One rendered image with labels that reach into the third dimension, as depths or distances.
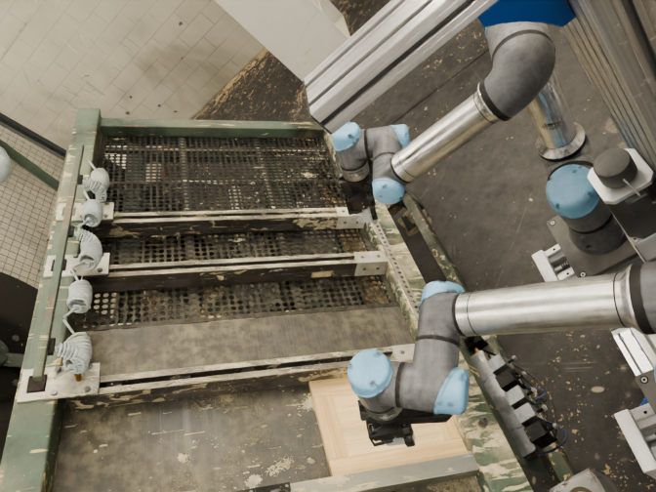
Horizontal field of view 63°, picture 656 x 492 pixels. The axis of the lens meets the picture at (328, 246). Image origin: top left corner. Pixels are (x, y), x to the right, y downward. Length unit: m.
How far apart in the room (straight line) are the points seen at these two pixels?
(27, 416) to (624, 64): 1.46
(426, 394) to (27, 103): 6.98
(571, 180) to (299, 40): 4.00
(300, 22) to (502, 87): 4.06
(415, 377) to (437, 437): 0.80
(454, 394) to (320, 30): 4.48
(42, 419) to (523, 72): 1.37
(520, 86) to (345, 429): 1.03
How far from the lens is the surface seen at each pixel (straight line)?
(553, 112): 1.35
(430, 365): 0.90
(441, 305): 0.92
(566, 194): 1.40
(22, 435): 1.57
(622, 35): 0.69
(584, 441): 2.53
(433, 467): 1.61
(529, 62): 1.11
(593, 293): 0.81
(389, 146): 1.33
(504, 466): 1.68
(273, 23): 5.06
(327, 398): 1.67
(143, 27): 6.71
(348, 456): 1.58
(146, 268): 1.94
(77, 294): 1.67
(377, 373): 0.89
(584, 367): 2.60
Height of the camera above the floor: 2.36
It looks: 38 degrees down
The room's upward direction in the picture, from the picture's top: 56 degrees counter-clockwise
